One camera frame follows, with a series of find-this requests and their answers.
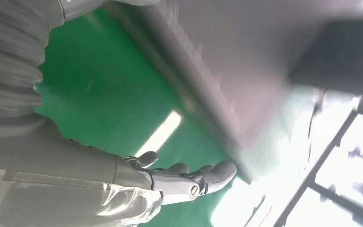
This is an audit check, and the grey metal machine housing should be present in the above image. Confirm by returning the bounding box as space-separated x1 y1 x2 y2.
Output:
103 0 363 184

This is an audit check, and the black box-shaped object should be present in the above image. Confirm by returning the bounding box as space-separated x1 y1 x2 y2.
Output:
288 18 363 96

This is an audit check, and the ribbed grey right arm sleeve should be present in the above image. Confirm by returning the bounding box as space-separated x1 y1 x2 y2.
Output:
0 0 64 121

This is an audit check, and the black window frame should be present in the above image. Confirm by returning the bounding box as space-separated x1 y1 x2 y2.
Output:
274 94 363 227

